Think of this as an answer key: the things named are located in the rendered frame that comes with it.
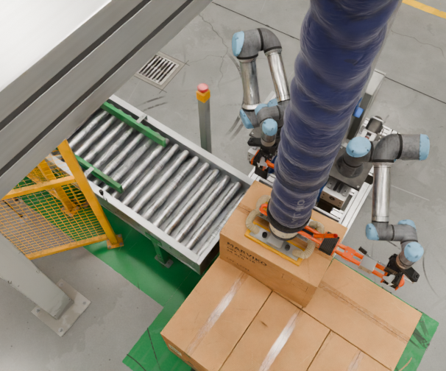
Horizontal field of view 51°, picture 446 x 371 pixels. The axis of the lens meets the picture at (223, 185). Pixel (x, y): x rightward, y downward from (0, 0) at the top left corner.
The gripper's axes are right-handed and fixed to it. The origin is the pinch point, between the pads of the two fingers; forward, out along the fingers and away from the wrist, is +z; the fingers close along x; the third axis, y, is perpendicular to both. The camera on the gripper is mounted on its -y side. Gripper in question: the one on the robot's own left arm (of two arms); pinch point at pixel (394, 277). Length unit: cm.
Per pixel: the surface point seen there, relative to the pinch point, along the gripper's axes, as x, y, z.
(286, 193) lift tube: 10, 61, -45
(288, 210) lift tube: 10, 58, -31
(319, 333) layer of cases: 29, 16, 53
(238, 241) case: 19, 78, 13
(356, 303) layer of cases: 2, 5, 53
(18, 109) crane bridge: 94, 62, -195
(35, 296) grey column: 99, 172, 55
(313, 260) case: 7.7, 38.5, 13.1
